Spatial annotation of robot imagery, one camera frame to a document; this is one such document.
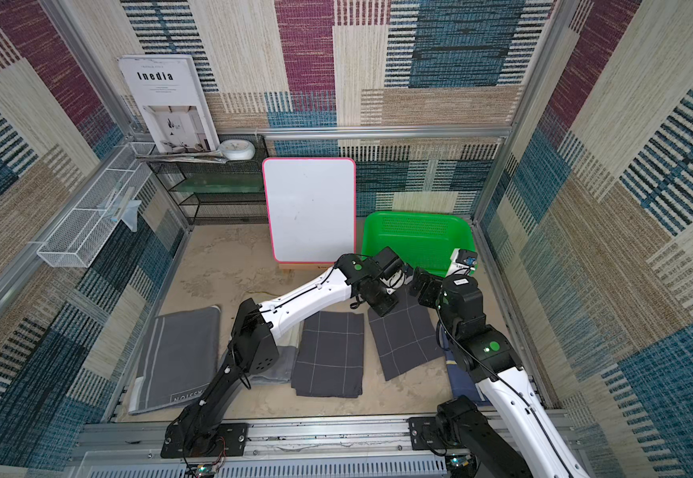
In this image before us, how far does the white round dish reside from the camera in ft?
2.97

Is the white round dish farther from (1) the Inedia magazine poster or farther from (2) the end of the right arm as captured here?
(2) the end of the right arm

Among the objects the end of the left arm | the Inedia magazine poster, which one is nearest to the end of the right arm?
the end of the left arm

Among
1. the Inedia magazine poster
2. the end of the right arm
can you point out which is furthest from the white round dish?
the end of the right arm

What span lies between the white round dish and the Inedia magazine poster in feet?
0.09

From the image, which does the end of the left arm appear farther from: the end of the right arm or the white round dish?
the white round dish

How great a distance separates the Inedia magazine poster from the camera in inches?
29.7
